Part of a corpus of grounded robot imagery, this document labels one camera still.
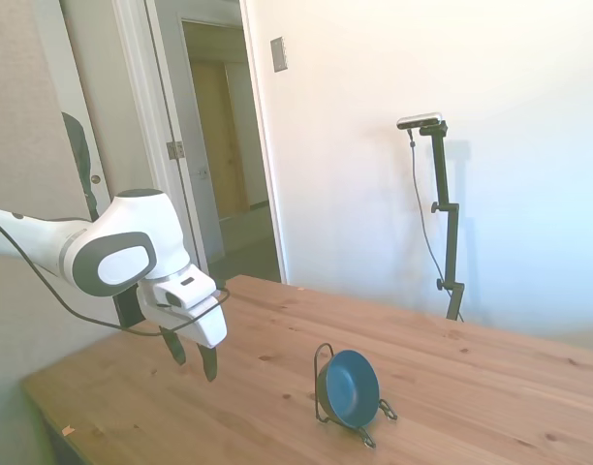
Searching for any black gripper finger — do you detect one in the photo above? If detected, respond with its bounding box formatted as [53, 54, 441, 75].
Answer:
[196, 342, 220, 384]
[159, 325, 188, 366]

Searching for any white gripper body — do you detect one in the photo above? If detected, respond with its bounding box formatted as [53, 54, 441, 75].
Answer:
[135, 283, 229, 349]

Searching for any blue bowl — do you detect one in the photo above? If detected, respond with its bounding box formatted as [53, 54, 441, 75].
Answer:
[317, 349, 381, 428]

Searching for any black speaker box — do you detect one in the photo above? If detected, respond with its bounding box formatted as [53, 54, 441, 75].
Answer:
[112, 288, 146, 328]

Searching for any wooden hallway door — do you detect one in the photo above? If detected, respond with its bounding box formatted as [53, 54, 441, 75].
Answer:
[193, 62, 249, 219]

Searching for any person in dark clothes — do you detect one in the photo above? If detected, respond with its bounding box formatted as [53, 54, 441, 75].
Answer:
[61, 111, 97, 219]

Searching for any white door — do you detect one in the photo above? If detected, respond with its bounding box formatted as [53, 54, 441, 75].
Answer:
[58, 0, 155, 224]

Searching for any grey open door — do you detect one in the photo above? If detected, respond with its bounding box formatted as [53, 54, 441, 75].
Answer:
[145, 0, 226, 275]

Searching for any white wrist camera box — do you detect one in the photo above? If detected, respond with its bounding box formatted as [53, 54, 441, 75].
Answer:
[153, 264, 218, 312]

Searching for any black wire bowl rack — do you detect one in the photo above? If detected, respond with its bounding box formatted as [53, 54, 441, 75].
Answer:
[313, 342, 398, 450]

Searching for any black camera stand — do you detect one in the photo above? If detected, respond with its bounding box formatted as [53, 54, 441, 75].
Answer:
[417, 121, 466, 321]

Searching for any grey wall switch plate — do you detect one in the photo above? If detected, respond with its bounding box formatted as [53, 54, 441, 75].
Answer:
[269, 36, 289, 74]

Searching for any silver exterior camera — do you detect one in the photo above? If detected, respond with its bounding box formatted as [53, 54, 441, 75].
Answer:
[396, 111, 445, 131]

